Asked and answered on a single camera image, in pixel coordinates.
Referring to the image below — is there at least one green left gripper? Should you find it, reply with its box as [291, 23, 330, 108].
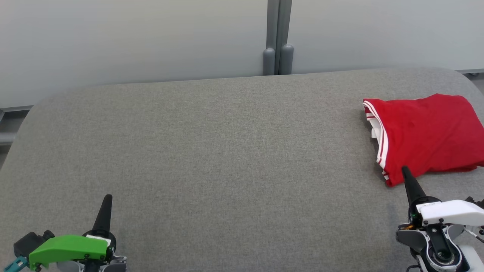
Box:
[29, 194, 116, 270]

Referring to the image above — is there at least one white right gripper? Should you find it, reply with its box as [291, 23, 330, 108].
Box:
[402, 166, 484, 227]

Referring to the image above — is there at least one grey partition post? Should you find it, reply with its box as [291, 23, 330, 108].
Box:
[263, 0, 294, 76]

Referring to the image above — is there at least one red white Bulls jersey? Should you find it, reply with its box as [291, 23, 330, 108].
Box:
[363, 93, 484, 187]

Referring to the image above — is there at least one grey fabric sofa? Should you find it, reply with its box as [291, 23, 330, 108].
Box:
[0, 67, 484, 272]

